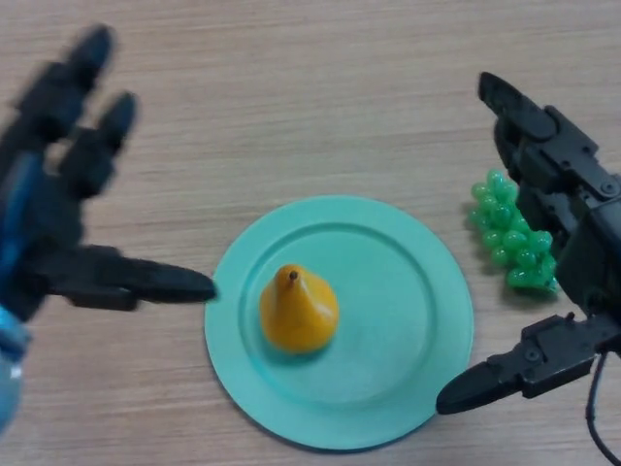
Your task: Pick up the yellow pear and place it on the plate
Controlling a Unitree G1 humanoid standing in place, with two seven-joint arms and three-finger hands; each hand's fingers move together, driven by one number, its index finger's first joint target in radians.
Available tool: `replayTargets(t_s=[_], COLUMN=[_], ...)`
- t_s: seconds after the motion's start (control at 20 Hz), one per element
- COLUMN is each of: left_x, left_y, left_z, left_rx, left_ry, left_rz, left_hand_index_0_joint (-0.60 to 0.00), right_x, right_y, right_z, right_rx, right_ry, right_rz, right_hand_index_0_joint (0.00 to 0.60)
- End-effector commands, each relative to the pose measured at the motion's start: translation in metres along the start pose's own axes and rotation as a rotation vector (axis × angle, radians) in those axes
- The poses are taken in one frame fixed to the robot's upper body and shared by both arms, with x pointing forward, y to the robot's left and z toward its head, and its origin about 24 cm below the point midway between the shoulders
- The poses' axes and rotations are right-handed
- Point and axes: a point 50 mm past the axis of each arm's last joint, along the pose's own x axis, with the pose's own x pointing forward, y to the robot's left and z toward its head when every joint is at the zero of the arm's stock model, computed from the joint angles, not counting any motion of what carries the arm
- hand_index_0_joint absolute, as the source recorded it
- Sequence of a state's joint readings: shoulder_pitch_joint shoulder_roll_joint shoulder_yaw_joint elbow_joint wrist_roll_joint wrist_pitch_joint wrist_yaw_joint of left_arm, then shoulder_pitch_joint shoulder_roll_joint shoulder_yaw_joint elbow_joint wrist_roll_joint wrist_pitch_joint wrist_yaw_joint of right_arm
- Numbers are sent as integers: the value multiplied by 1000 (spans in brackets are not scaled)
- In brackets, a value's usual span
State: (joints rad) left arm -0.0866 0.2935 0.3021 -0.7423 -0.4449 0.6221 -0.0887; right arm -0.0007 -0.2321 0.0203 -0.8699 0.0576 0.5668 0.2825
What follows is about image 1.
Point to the yellow pear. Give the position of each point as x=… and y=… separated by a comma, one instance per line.
x=301, y=315

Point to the green grape bunch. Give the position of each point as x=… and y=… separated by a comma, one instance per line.
x=504, y=238

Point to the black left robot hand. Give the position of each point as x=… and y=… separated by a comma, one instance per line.
x=43, y=223

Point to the teal green round plate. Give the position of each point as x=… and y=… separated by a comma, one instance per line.
x=388, y=330

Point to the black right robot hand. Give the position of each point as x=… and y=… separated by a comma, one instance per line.
x=592, y=257

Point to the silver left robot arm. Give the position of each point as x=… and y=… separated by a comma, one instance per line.
x=9, y=378

